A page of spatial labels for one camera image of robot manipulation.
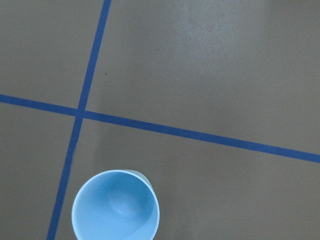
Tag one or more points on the light blue cup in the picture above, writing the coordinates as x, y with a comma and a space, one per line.
116, 205

